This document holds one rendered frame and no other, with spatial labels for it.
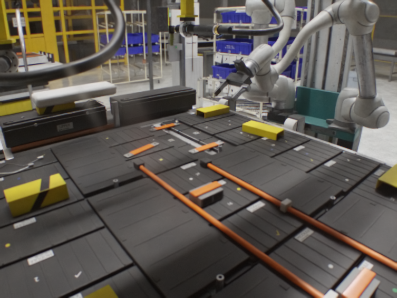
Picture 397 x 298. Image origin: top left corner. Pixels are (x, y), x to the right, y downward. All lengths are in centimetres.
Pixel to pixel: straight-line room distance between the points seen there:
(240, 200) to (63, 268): 45
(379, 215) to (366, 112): 113
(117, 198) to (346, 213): 58
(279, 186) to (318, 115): 149
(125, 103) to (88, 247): 83
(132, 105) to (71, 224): 77
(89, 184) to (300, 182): 60
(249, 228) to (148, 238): 22
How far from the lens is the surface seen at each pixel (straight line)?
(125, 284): 57
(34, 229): 76
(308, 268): 62
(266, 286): 56
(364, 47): 177
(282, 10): 203
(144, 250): 62
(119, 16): 83
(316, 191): 85
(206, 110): 140
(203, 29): 144
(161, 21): 371
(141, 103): 139
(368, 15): 167
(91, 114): 130
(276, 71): 170
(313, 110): 228
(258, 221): 70
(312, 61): 228
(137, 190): 80
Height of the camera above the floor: 143
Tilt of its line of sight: 24 degrees down
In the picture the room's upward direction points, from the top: straight up
